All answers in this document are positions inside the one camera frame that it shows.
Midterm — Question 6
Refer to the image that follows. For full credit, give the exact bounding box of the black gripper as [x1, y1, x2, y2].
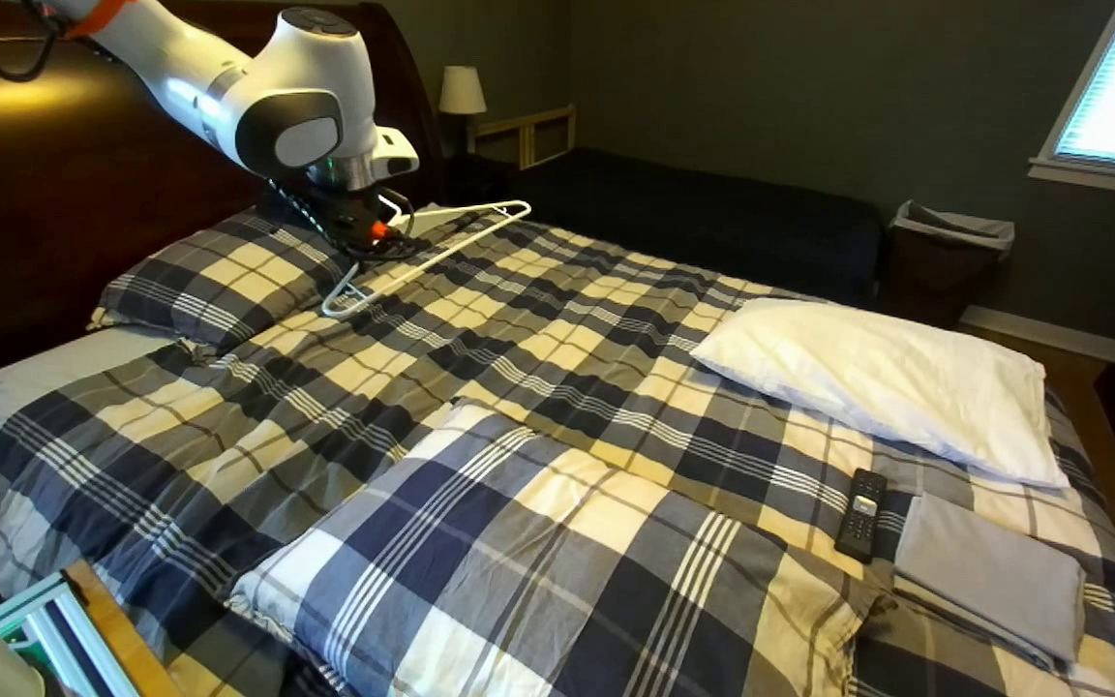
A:
[307, 184, 423, 260]

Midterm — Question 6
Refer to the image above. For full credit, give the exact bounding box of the white wire clothes hanger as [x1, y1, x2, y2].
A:
[316, 195, 539, 327]

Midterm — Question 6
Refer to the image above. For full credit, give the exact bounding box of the white bed sheet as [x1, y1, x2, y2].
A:
[0, 327, 183, 453]

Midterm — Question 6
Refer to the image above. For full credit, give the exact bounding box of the table lamp with white shade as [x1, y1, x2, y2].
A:
[434, 62, 490, 163]

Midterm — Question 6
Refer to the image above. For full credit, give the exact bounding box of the wooden nightstand shelf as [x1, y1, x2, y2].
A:
[464, 102, 580, 175]

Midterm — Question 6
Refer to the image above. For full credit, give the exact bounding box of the blue yellow plaid comforter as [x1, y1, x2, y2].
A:
[0, 190, 1115, 697]

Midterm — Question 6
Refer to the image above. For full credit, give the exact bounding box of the small plaid pillow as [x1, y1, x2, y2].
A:
[89, 207, 367, 357]

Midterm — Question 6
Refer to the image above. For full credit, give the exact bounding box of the dark wooden headboard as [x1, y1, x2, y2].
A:
[0, 0, 446, 499]

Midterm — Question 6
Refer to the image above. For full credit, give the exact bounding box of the large plaid pillow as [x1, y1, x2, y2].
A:
[225, 401, 877, 697]

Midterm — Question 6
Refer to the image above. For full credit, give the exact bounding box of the white pillow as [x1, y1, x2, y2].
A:
[687, 296, 1076, 496]

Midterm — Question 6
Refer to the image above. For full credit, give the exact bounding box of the teal white box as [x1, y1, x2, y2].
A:
[0, 573, 143, 697]

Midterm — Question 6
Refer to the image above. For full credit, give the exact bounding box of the black remote control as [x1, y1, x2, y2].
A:
[832, 466, 890, 566]

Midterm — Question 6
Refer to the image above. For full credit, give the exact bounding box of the gray folded cloth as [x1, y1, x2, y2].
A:
[890, 493, 1091, 672]

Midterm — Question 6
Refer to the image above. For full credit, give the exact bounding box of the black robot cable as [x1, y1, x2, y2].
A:
[0, 0, 76, 86]

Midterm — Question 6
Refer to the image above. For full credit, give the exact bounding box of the wooden frame piece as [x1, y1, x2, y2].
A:
[58, 559, 184, 697]

